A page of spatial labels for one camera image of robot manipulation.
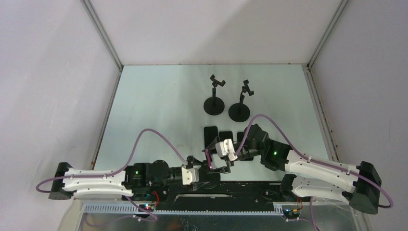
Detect black phone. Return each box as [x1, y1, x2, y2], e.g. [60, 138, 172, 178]
[218, 131, 234, 142]
[237, 131, 247, 142]

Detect teal blue phone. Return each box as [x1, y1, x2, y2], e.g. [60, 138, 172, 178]
[203, 126, 218, 145]

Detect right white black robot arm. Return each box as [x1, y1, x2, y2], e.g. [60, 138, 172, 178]
[204, 124, 382, 215]

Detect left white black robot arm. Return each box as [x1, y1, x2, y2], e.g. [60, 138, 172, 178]
[48, 157, 220, 201]

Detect left small circuit board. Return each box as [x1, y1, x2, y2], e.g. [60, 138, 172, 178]
[138, 204, 155, 213]

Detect small circuit board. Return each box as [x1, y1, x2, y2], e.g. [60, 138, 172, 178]
[283, 209, 301, 221]
[138, 204, 155, 213]

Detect right small circuit board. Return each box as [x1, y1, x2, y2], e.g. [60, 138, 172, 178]
[283, 209, 301, 221]

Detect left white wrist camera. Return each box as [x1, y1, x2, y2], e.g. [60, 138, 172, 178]
[181, 161, 201, 185]

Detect black front mounting rail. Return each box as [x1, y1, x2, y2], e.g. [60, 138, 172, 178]
[130, 181, 310, 213]

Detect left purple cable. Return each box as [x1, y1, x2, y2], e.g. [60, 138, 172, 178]
[35, 128, 189, 222]

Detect purple cable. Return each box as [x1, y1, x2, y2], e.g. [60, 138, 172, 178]
[234, 114, 394, 231]
[35, 128, 189, 222]

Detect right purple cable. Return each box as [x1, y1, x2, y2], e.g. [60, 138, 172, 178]
[234, 114, 394, 231]

